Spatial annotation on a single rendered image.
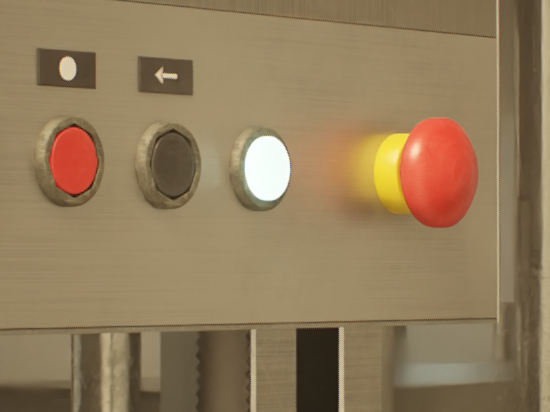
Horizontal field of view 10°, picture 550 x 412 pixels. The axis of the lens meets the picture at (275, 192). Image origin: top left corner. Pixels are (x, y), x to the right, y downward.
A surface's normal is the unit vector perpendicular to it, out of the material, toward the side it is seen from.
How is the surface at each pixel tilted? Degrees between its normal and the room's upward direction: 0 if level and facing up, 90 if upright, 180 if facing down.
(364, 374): 90
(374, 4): 90
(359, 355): 90
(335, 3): 90
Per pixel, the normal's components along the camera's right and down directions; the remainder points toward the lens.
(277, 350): 0.77, -0.02
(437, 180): 0.34, 0.07
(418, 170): 0.13, -0.07
